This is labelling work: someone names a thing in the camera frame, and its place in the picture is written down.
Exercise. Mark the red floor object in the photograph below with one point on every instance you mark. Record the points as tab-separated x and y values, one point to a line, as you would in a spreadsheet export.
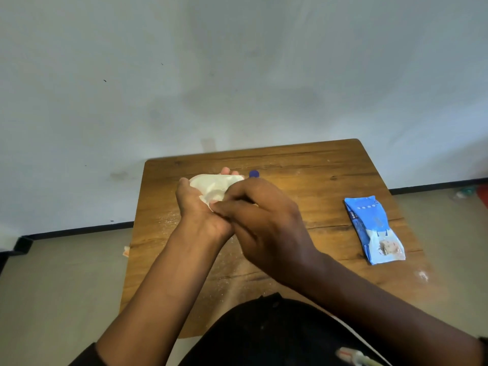
482	195

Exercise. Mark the green white floor litter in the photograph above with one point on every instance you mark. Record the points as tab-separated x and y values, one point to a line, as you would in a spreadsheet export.
464	192

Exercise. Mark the black floor block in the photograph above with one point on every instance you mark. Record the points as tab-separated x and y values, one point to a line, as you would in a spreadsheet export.
23	244

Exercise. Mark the white wipe cloth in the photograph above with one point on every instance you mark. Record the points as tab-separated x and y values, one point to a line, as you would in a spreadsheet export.
214	197

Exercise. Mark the blue wet wipes pack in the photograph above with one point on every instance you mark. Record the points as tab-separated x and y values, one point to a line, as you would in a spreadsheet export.
371	228

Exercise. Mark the person's right hand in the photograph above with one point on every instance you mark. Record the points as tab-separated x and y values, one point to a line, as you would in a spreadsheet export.
270	228

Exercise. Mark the person's right forearm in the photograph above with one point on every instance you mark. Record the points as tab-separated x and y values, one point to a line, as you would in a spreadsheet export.
389	316

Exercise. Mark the person's black clothing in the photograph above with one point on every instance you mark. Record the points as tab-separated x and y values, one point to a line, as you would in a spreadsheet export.
267	335

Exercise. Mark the person's left forearm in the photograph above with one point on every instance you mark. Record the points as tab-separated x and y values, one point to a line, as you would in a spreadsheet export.
164	297

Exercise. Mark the person's left hand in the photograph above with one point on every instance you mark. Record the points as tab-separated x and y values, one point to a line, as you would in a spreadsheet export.
194	213

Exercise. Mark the dark blue bottle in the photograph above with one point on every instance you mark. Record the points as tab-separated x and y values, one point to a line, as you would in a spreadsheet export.
254	174

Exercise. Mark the white bottle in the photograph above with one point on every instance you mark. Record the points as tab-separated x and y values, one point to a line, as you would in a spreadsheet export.
207	182

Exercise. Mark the wooden table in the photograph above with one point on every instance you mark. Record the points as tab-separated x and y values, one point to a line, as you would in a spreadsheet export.
324	167

